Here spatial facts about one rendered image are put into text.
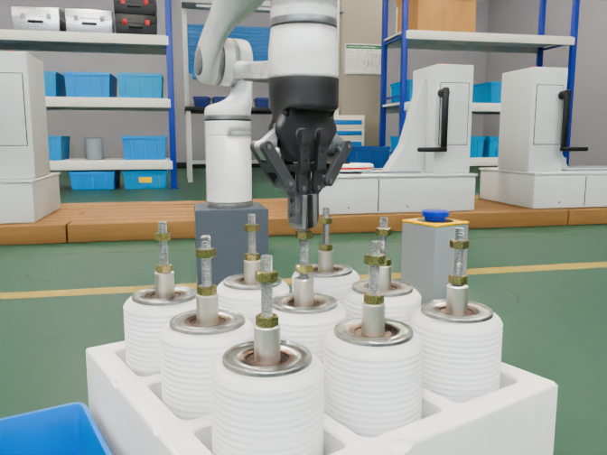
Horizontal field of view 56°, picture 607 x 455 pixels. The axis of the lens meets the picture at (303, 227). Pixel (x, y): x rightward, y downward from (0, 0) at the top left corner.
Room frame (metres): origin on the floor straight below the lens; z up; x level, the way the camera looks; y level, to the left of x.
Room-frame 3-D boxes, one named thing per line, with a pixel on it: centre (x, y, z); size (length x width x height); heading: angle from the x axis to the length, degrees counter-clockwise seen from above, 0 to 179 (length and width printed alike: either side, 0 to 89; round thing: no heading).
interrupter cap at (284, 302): (0.63, 0.00, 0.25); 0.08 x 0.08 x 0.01
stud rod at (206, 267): (0.56, 0.10, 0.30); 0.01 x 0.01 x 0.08
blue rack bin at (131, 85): (5.32, 1.46, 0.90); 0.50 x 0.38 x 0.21; 12
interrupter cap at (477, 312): (0.59, -0.16, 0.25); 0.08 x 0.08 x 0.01
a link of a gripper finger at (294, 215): (0.61, 0.01, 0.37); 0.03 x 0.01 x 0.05; 130
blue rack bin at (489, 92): (6.07, -1.99, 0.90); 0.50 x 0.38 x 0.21; 11
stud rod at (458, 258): (0.59, -0.16, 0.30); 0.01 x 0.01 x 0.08
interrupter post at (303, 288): (0.63, 0.00, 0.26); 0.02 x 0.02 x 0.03
